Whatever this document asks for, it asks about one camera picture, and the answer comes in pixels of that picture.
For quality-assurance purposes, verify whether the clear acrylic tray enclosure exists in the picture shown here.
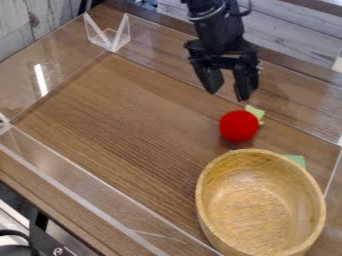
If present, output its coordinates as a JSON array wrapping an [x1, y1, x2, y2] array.
[[0, 7, 342, 256]]

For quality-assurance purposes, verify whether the black table clamp bracket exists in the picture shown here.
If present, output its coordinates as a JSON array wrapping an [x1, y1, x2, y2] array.
[[30, 211, 78, 256]]

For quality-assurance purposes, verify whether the red felt strawberry toy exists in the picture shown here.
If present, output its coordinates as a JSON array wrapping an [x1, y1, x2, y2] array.
[[220, 105, 267, 143]]

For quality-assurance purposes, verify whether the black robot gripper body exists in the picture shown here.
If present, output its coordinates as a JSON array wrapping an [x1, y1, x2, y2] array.
[[185, 14, 260, 72]]

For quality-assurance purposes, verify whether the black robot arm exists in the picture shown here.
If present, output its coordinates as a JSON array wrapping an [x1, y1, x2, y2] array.
[[181, 0, 261, 101]]

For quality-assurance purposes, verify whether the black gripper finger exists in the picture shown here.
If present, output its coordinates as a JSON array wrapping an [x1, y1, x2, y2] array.
[[193, 62, 225, 94], [233, 65, 260, 101]]

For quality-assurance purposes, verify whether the black cable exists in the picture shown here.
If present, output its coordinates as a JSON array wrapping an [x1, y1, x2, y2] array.
[[0, 229, 39, 256]]

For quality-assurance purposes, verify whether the wooden oval bowl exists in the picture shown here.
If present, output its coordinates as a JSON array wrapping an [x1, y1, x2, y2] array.
[[196, 149, 327, 256]]

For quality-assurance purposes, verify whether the green felt piece behind bowl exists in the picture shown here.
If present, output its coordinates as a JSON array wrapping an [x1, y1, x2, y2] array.
[[285, 154, 307, 167]]

